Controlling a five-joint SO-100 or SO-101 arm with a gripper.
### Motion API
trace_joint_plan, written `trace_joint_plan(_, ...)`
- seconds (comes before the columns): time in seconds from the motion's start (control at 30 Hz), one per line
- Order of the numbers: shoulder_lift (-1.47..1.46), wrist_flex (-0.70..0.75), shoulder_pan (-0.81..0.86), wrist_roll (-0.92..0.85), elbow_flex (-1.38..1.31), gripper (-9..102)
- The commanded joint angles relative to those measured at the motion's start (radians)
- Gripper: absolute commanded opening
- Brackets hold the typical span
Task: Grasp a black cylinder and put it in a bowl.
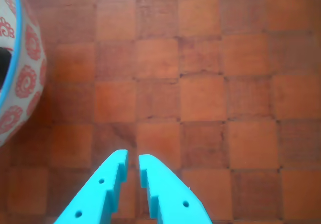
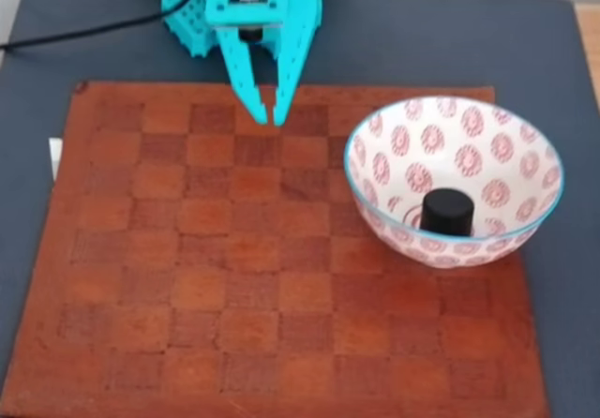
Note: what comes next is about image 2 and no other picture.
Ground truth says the black cylinder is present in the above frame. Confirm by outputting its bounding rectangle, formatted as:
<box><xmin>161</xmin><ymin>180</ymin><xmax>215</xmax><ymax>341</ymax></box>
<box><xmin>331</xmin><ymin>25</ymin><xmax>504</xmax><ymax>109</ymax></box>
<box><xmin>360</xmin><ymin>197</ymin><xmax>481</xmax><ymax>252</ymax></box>
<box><xmin>419</xmin><ymin>188</ymin><xmax>475</xmax><ymax>238</ymax></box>

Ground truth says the white bowl with red pattern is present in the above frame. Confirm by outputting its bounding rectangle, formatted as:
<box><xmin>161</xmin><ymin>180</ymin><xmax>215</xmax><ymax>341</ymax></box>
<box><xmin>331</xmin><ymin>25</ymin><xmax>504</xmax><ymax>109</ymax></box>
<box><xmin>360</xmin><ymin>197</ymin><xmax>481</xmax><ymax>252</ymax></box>
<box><xmin>343</xmin><ymin>95</ymin><xmax>565</xmax><ymax>271</ymax></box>

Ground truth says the white paper piece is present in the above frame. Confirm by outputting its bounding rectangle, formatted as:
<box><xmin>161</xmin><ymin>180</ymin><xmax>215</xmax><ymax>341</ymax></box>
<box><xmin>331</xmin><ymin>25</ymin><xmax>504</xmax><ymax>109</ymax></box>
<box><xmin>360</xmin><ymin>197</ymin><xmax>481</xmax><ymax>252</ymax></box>
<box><xmin>48</xmin><ymin>138</ymin><xmax>64</xmax><ymax>180</ymax></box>

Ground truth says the brown leather chessboard mat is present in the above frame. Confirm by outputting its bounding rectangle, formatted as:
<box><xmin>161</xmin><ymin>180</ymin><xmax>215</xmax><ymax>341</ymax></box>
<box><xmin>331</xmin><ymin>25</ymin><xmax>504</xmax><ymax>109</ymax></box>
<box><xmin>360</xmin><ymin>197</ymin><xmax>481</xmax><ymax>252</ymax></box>
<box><xmin>0</xmin><ymin>79</ymin><xmax>550</xmax><ymax>418</ymax></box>

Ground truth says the turquoise camera board mount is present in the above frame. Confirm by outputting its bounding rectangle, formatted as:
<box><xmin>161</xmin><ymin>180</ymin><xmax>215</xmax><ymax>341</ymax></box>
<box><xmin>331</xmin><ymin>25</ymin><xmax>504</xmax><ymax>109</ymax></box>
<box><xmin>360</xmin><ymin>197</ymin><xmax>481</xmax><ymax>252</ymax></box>
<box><xmin>203</xmin><ymin>0</ymin><xmax>287</xmax><ymax>45</ymax></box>

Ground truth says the black power cable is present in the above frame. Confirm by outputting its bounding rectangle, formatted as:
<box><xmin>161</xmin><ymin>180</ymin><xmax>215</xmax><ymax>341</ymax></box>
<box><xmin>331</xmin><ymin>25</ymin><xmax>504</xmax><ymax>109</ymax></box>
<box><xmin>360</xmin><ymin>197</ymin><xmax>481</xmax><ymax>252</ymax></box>
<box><xmin>0</xmin><ymin>0</ymin><xmax>202</xmax><ymax>51</ymax></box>

